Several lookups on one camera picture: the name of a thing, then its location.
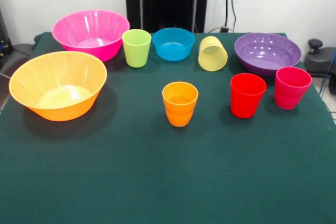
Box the orange cup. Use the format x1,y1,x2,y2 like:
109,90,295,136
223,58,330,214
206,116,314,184
162,81,199,127

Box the yellow cup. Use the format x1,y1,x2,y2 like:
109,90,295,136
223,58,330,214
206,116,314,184
197,36,228,72

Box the red cup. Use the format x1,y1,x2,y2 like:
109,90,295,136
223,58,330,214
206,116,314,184
230,73,267,119

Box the purple bowl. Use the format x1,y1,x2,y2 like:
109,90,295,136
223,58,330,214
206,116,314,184
234,33,302,78

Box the blue bowl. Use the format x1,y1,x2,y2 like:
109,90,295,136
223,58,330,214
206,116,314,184
152,27,196,62

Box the lime green cup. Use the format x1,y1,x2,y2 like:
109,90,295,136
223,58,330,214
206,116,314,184
121,28,152,68

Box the dark green tablecloth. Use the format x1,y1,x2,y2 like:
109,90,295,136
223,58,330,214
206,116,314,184
0,31,336,224

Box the large pink bowl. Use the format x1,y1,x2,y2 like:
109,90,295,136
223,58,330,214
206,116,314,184
51,9,131,62

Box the large orange bowl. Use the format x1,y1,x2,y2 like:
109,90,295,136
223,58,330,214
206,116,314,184
8,50,108,122

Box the magenta cup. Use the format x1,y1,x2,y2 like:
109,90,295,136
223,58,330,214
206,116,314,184
275,67,313,110

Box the dark chair base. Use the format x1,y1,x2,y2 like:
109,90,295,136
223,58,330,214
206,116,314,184
304,38,336,78
0,42,36,77

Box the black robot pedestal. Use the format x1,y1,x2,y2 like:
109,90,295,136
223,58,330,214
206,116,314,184
121,0,213,34

